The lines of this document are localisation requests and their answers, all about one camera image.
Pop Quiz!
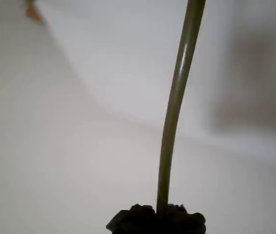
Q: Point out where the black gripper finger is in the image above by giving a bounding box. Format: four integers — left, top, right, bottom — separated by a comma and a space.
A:
105, 203, 158, 234
167, 203, 207, 234

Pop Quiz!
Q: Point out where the red rose green stem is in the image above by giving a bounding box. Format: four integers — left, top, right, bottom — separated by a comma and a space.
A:
155, 0, 207, 215

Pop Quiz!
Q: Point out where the small orange object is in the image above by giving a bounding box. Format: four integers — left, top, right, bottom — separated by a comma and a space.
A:
24, 0, 46, 25

